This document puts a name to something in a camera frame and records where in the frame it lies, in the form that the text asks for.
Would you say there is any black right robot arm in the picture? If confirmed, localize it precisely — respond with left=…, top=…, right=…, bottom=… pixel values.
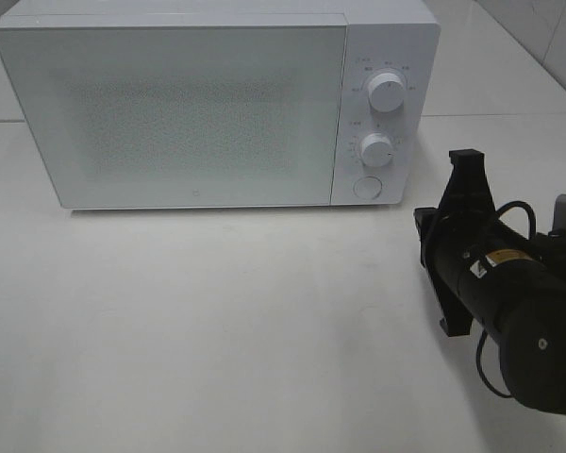
left=414, top=149, right=566, bottom=415

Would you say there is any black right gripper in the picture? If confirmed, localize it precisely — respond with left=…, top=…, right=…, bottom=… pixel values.
left=414, top=149, right=547, bottom=336

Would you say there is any white microwave knob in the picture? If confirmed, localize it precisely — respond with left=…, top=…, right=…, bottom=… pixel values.
left=365, top=68, right=407, bottom=113
left=358, top=133, right=394, bottom=168

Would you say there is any white microwave door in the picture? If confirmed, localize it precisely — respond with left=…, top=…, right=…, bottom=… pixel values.
left=0, top=26, right=345, bottom=210

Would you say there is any white microwave oven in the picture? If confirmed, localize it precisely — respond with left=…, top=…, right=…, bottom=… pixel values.
left=0, top=1, right=441, bottom=210

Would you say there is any round white door button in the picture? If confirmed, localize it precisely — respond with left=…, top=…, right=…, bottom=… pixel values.
left=353, top=176, right=383, bottom=200

